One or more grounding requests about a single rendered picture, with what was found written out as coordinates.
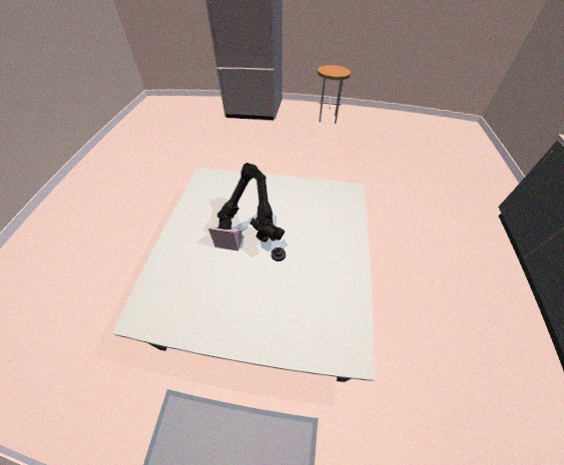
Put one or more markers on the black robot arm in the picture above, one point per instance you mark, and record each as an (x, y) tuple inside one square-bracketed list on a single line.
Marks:
[(265, 228)]

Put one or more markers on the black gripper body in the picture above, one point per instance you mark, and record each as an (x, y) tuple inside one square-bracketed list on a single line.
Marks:
[(281, 231)]

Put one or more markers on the dark grey round pedestal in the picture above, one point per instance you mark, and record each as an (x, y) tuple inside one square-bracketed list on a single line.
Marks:
[(278, 254)]

